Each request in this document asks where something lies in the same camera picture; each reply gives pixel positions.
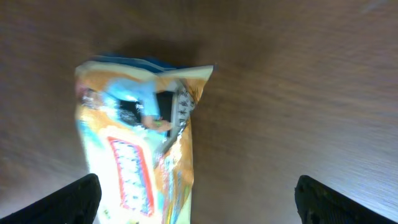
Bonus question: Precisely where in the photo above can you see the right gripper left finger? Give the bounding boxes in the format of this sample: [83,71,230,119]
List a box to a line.
[1,174,101,224]

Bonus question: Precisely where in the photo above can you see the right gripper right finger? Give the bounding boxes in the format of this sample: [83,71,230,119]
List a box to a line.
[294,175,397,224]

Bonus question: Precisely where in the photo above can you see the yellow snack bag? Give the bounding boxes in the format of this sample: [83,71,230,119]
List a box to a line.
[75,54,214,224]

